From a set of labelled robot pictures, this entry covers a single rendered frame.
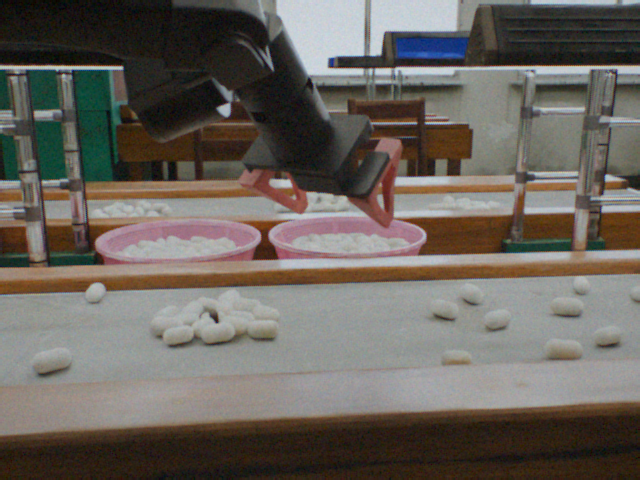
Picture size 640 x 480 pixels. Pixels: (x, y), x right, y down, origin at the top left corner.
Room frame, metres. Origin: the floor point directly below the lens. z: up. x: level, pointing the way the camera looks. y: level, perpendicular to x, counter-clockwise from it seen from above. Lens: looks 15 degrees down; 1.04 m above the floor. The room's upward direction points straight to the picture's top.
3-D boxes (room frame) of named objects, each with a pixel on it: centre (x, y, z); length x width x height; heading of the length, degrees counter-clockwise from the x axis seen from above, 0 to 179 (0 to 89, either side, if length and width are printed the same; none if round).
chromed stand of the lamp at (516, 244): (1.34, -0.45, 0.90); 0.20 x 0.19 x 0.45; 96
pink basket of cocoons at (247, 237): (1.06, 0.23, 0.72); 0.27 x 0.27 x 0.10
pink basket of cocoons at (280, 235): (1.09, -0.05, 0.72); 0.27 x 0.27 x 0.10
